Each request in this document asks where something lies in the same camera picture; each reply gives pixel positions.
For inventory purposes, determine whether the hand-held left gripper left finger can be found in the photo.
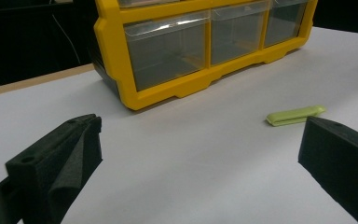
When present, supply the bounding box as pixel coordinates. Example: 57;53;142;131
5;113;103;224

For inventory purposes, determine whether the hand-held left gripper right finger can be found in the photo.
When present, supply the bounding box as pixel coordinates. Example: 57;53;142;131
297;116;358;224

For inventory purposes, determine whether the yellow black drawer organizer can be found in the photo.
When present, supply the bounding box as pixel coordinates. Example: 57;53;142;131
88;0;320;111

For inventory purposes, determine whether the clear plastic drawer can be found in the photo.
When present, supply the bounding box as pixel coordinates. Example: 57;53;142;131
262;0;310;49

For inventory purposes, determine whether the light green plastic stick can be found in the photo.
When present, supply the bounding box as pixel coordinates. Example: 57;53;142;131
265;105;327;128

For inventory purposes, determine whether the thin white cable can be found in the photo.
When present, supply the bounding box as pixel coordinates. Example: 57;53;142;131
50;13;82;64

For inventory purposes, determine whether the grid of clear drawers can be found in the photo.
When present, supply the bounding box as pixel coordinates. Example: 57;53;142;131
117;0;273;92

